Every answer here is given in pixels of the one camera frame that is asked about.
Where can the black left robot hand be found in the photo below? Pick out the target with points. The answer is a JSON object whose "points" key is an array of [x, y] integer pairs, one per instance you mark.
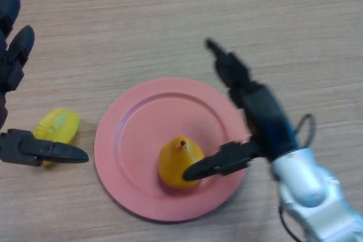
{"points": [[17, 151]]}

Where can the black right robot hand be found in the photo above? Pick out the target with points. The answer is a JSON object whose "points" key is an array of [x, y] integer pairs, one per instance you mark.
{"points": [[263, 117]]}

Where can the yellow orange pear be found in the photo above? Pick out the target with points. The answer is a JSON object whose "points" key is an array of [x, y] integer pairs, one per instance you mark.
{"points": [[173, 165]]}

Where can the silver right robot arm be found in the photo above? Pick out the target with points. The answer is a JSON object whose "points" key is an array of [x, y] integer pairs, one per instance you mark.
{"points": [[309, 185]]}

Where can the pink round plate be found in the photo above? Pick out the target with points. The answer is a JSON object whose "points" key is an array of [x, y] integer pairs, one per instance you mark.
{"points": [[133, 154]]}

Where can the yellow starfruit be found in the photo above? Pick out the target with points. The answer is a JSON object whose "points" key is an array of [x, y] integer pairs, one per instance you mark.
{"points": [[58, 124]]}

